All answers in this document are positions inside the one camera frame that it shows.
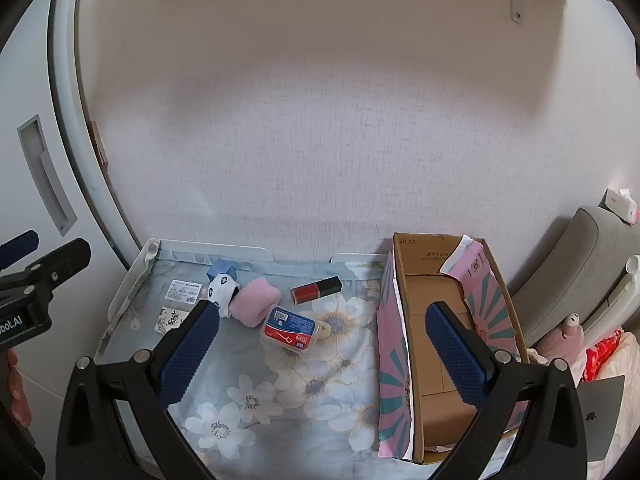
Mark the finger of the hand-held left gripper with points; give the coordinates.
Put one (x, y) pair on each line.
(60, 262)
(17, 251)

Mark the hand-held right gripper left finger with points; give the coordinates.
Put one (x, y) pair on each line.
(192, 350)

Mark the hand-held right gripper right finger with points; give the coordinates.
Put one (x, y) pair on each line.
(455, 355)

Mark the clear box with white label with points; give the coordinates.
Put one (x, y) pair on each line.
(184, 291)

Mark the white sock with black print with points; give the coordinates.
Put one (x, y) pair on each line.
(222, 287)

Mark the pink patterned cardboard box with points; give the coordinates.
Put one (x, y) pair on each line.
(435, 285)

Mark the blue and red floss box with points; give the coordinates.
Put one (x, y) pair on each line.
(290, 330)

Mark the red and black lipstick box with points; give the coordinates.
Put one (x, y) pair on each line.
(315, 290)

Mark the person's left hand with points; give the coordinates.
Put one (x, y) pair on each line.
(11, 385)

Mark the small white printed packet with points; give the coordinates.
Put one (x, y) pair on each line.
(167, 319)

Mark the pink fuzzy wristband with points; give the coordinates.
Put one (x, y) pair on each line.
(255, 302)

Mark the small blue box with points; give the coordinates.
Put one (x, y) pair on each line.
(222, 266)

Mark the pink plush toy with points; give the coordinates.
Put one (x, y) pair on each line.
(567, 340)

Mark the floral tablecloth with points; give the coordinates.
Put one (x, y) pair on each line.
(300, 410)

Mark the large grey cushion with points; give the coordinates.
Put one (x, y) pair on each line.
(565, 270)

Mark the red printed cloth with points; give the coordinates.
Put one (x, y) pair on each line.
(602, 355)

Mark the grey laptop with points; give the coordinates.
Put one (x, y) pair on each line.
(600, 415)

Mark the small grey cushion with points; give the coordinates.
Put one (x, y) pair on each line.
(612, 305)

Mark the white wardrobe door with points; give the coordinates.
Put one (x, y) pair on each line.
(30, 85)

